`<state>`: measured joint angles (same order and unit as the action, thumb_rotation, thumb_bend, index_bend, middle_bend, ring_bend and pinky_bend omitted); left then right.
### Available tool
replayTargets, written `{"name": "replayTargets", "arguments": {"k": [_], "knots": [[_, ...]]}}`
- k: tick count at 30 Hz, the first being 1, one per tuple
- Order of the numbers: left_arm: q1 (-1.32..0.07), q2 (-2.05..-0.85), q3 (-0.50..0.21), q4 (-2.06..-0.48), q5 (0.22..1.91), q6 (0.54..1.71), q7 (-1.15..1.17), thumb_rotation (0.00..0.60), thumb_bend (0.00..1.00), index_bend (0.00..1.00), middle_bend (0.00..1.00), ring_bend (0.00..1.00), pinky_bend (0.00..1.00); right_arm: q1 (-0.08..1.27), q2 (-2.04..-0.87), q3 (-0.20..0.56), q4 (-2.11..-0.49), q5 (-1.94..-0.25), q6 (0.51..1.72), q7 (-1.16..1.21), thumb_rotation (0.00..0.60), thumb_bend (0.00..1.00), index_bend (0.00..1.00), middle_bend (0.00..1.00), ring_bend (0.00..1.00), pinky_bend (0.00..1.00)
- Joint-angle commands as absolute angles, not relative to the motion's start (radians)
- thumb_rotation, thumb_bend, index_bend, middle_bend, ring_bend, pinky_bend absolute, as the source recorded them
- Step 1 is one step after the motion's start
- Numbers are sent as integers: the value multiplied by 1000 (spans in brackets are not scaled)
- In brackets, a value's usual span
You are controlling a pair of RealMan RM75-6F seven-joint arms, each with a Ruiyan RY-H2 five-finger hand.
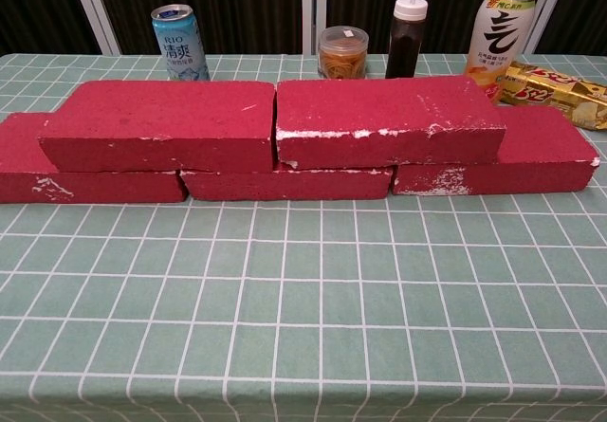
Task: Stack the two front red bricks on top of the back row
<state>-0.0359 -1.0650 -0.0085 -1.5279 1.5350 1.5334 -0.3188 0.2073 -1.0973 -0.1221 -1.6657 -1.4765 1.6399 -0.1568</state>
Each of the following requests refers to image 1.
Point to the red brick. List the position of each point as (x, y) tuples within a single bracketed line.
[(28, 175), (536, 156), (379, 109), (161, 114), (284, 187)]

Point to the clear jar of rubber bands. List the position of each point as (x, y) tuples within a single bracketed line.
[(342, 57)]

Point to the green checked tablecloth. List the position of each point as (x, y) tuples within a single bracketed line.
[(189, 299)]

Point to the dark sauce bottle white cap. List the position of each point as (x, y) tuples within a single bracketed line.
[(403, 47)]

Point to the light blue drink can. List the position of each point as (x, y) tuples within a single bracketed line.
[(182, 47)]

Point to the tea bottle with white label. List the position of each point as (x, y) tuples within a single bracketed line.
[(500, 38)]

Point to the gold snack package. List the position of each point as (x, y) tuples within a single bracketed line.
[(550, 90)]

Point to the white partition post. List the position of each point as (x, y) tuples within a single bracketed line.
[(92, 9), (555, 9), (314, 9)]

